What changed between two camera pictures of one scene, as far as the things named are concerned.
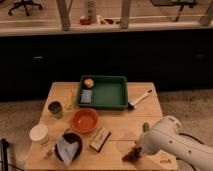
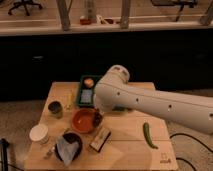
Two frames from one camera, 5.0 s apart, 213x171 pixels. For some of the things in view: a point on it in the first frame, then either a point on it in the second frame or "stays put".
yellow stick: [69, 104] stays put
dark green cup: [56, 108] stays put
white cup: [40, 133] stays put
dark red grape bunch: [133, 155] to [97, 118]
